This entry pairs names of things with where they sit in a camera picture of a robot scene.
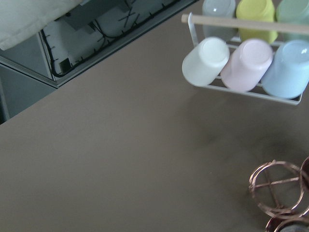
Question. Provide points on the copper wire bottle basket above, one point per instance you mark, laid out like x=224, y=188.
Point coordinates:
x=281, y=190

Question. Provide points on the white plastic cup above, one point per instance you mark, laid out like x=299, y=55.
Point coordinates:
x=204, y=63

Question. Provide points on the pink plastic cup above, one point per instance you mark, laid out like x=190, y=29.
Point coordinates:
x=247, y=65

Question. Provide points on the grey blue plastic cup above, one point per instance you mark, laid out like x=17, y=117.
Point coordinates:
x=221, y=9

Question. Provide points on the white cup rack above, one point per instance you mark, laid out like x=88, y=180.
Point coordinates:
x=192, y=20

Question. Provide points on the yellow plastic cup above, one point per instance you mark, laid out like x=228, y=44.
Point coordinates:
x=257, y=10

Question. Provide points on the green plastic cup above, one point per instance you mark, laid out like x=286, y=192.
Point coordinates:
x=293, y=12

